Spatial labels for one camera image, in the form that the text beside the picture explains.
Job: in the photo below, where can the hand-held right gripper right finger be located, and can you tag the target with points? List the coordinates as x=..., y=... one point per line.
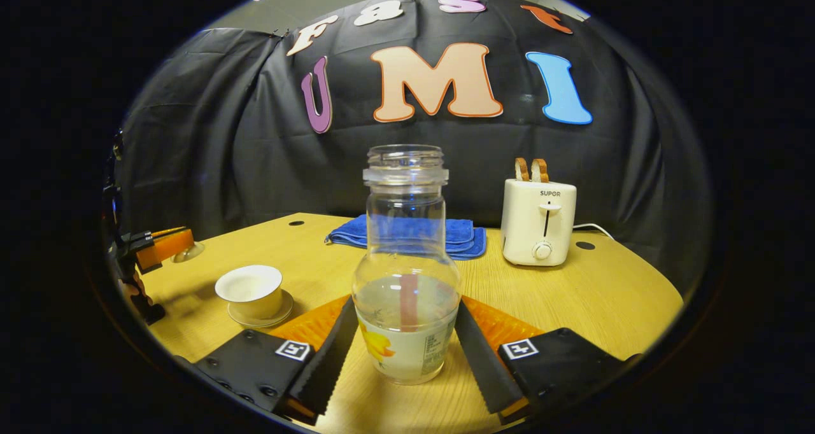
x=484, y=357

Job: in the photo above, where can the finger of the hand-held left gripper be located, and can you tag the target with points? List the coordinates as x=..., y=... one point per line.
x=137, y=238
x=165, y=246

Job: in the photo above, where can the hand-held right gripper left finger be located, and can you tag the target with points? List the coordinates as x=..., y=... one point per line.
x=331, y=357

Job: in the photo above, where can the white teacup lid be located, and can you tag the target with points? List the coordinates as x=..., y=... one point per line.
x=191, y=253

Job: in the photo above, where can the clear plastic water bottle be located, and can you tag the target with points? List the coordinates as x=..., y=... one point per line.
x=407, y=332

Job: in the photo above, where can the white ceramic teacup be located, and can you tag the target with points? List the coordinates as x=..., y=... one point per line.
x=255, y=300

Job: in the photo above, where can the white ceramic saucer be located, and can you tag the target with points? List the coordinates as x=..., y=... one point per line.
x=280, y=316

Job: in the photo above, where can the folded blue towel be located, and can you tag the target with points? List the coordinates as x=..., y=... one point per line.
x=468, y=243

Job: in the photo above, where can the black backdrop cloth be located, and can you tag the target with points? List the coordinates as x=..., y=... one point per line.
x=223, y=135

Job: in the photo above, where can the white toaster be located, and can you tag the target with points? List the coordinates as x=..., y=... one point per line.
x=528, y=224

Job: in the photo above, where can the toasted bread slice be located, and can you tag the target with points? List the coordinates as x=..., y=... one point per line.
x=522, y=170
x=541, y=170

